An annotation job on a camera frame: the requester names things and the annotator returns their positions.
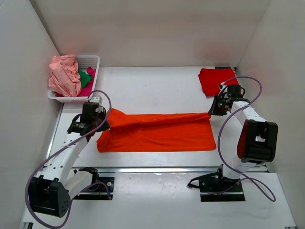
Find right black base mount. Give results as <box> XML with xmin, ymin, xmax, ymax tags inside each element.
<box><xmin>187</xmin><ymin>166</ymin><xmax>245</xmax><ymax>202</ymax></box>

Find folded red t shirt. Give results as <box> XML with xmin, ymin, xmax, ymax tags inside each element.
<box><xmin>198</xmin><ymin>68</ymin><xmax>239</xmax><ymax>97</ymax></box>

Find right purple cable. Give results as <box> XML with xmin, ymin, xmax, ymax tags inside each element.
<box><xmin>200</xmin><ymin>76</ymin><xmax>277</xmax><ymax>202</ymax></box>

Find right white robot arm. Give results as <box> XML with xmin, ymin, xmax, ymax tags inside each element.
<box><xmin>208</xmin><ymin>83</ymin><xmax>278</xmax><ymax>191</ymax></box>

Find wrist white camera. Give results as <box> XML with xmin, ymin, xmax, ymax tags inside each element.
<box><xmin>219</xmin><ymin>82</ymin><xmax>227</xmax><ymax>91</ymax></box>
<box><xmin>88</xmin><ymin>96</ymin><xmax>103</xmax><ymax>113</ymax></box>

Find black bracket at wall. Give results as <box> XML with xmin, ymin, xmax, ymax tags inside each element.
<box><xmin>214</xmin><ymin>66</ymin><xmax>231</xmax><ymax>69</ymax></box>

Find green t shirt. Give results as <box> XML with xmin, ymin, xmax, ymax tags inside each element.
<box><xmin>78</xmin><ymin>70</ymin><xmax>93</xmax><ymax>88</ymax></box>

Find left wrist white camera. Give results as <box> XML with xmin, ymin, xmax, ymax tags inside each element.
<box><xmin>88</xmin><ymin>96</ymin><xmax>103</xmax><ymax>113</ymax></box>

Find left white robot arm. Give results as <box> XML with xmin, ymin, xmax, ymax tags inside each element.
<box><xmin>27</xmin><ymin>99</ymin><xmax>110</xmax><ymax>218</ymax></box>

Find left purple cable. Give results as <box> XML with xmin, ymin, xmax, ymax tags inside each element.
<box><xmin>25</xmin><ymin>89</ymin><xmax>112</xmax><ymax>228</ymax></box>

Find orange t shirt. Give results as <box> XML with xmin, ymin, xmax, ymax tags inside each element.
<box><xmin>97</xmin><ymin>108</ymin><xmax>216</xmax><ymax>153</ymax></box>

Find pink t shirt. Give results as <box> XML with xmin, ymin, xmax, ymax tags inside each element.
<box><xmin>48</xmin><ymin>54</ymin><xmax>81</xmax><ymax>97</ymax></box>

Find magenta t shirt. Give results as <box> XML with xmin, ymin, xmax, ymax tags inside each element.
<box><xmin>78</xmin><ymin>66</ymin><xmax>96</xmax><ymax>97</ymax></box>

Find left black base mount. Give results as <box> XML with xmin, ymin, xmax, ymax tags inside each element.
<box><xmin>71</xmin><ymin>167</ymin><xmax>115</xmax><ymax>200</ymax></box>

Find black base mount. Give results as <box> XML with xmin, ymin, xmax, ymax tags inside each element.
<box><xmin>71</xmin><ymin>167</ymin><xmax>115</xmax><ymax>200</ymax></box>
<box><xmin>187</xmin><ymin>166</ymin><xmax>245</xmax><ymax>202</ymax></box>

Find white plastic basket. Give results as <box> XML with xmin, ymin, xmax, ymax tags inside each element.
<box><xmin>48</xmin><ymin>54</ymin><xmax>100</xmax><ymax>103</ymax></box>

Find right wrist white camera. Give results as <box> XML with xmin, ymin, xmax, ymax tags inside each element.
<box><xmin>219</xmin><ymin>82</ymin><xmax>227</xmax><ymax>91</ymax></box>

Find purple cable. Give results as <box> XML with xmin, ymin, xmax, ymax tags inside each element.
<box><xmin>200</xmin><ymin>76</ymin><xmax>277</xmax><ymax>202</ymax></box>
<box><xmin>25</xmin><ymin>89</ymin><xmax>112</xmax><ymax>228</ymax></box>

